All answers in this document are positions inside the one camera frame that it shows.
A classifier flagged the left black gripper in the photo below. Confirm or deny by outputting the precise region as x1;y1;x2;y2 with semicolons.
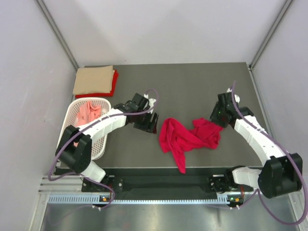
134;109;159;134

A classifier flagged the crimson t shirt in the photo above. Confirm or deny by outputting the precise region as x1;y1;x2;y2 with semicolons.
159;118;223;174

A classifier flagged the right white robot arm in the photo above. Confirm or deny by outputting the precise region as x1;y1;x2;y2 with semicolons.
210;91;303;199

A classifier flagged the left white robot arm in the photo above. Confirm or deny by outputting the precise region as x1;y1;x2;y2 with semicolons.
55;94;158;191

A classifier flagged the folded red t shirt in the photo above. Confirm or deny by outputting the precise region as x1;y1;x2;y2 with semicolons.
75;70;119;99

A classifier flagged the pink crumpled t shirt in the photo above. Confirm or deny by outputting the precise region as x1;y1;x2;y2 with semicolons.
72;101;102;147

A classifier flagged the folded beige t shirt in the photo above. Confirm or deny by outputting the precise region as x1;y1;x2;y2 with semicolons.
73;65;114;95

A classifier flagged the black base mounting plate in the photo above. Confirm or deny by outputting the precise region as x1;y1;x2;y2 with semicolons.
80;167;263;200

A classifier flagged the white plastic laundry basket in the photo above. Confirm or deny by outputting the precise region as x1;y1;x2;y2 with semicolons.
56;97;112;161

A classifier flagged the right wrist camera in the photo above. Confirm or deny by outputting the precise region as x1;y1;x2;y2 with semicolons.
216;89;240;110

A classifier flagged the grey slotted cable duct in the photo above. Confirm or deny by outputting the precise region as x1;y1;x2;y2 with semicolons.
48;193;244;204

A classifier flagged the right aluminium frame post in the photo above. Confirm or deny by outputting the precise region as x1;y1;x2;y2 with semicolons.
248;0;294;72

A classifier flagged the aluminium frame post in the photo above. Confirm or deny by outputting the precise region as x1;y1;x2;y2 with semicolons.
248;0;294;72
34;0;79;71

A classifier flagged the left aluminium frame post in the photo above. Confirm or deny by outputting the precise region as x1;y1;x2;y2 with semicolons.
34;0;79;71

